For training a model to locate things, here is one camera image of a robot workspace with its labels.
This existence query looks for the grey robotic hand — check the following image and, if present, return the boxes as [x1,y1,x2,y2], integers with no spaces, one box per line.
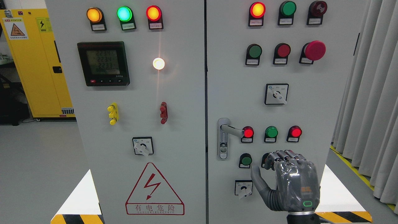
[251,150,320,212]

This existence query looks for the silver cabinet door handle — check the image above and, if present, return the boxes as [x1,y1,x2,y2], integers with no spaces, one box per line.
[217,118,244,159]

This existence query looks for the red push button lower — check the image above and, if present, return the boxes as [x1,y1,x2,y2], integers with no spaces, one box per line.
[261,153,271,170]

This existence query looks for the red push button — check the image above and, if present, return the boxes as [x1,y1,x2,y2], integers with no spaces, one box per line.
[273,43,291,65]
[261,153,271,170]

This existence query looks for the red lit lamp middle right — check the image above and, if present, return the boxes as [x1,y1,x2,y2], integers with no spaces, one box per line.
[286,126,303,142]

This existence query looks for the red lit lamp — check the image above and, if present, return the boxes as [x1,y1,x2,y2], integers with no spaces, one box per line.
[241,126,254,143]
[286,126,303,142]

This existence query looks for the green push button lower left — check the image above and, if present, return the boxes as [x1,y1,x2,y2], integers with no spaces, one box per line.
[238,153,252,169]

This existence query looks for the green push button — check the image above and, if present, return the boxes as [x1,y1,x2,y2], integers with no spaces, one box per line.
[238,153,252,169]
[245,44,262,66]

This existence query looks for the green lamp middle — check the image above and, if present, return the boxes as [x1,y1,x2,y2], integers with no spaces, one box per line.
[263,126,278,143]

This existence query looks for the red lit lamp middle left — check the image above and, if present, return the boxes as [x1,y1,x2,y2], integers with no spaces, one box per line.
[241,126,254,143]

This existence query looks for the grey curtain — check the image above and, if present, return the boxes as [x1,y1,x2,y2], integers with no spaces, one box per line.
[333,0,398,205]

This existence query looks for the red emergency stop button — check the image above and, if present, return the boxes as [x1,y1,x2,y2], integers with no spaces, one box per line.
[299,40,326,65]

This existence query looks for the red push button upper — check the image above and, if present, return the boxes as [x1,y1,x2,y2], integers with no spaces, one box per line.
[273,43,291,65]

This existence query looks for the green push button upper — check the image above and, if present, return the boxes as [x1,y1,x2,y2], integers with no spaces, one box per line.
[245,44,262,66]

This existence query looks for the red electric hazard warning sticker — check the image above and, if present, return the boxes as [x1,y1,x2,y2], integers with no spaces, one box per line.
[125,162,185,215]

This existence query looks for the grey electrical cabinet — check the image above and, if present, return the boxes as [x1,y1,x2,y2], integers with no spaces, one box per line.
[45,0,369,224]

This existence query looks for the red terminal connector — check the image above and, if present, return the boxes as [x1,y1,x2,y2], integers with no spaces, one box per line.
[160,102,168,124]

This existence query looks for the green indicator lamp top right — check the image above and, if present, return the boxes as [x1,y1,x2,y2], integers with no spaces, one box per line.
[278,1,297,26]

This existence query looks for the green indicator lamp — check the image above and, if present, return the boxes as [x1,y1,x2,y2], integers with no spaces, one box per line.
[117,6,136,30]
[278,1,297,26]

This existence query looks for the dark red buzzer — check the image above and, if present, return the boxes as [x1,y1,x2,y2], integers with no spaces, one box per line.
[307,1,327,25]

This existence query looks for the red indicator lamp top right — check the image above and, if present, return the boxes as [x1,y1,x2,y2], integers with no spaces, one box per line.
[248,2,266,27]

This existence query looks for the red indicator lamp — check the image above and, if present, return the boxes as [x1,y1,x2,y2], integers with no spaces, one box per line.
[146,5,164,30]
[248,2,266,27]

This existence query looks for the white lit indicator lamp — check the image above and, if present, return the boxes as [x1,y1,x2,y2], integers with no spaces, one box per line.
[152,57,165,70]

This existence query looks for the yellow terminal connector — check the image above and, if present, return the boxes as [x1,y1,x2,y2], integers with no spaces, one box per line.
[108,102,119,126]

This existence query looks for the red indicator lamp top left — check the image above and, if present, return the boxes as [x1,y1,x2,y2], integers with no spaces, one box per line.
[146,5,164,30]

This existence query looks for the black digital power meter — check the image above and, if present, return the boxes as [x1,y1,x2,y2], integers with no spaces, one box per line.
[77,41,130,86]

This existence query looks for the green indicator lamp top left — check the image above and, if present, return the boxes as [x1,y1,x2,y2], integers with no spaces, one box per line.
[117,6,136,30]

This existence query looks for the orange indicator lamp top left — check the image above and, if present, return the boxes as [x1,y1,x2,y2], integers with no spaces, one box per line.
[86,7,107,31]

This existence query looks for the yellow safety cabinet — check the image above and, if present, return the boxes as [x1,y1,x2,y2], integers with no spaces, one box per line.
[1,9,75,119]

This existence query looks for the white knob selector switch bottom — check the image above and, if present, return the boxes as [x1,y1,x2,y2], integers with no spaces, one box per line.
[234,180,253,199]

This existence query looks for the right door upper selector switch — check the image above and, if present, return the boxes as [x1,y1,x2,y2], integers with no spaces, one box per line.
[264,83,289,105]

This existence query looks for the door selector switch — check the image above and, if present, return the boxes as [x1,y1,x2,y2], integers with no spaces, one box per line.
[132,137,155,156]
[264,83,289,105]

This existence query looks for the left door selector switch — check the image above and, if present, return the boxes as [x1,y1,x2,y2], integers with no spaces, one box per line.
[132,137,155,156]

